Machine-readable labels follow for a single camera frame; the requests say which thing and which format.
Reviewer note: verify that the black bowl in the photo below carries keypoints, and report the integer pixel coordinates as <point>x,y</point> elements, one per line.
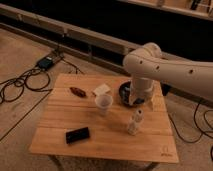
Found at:
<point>124,92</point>

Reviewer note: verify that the brown food piece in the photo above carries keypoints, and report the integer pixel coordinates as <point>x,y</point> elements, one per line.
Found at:
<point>78,92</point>

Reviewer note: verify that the white paper napkin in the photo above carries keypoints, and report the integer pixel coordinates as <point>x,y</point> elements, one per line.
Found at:
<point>102,89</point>

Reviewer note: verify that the translucent plastic cup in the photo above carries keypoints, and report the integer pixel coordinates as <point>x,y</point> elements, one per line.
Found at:
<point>103,103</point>

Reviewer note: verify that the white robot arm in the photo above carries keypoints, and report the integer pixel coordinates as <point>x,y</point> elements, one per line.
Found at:
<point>146,65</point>

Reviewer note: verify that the black power adapter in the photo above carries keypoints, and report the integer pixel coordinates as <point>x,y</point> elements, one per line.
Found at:
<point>45,63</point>

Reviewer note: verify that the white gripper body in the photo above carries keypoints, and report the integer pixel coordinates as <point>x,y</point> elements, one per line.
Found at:
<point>143,88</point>

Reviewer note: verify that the wooden table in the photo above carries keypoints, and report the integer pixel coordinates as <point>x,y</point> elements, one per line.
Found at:
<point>108,139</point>

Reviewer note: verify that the black rectangular box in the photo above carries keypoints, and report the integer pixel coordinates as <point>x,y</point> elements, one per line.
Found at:
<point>77,135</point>

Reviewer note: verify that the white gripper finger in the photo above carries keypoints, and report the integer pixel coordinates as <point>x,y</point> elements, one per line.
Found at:
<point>150,103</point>
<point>132,98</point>

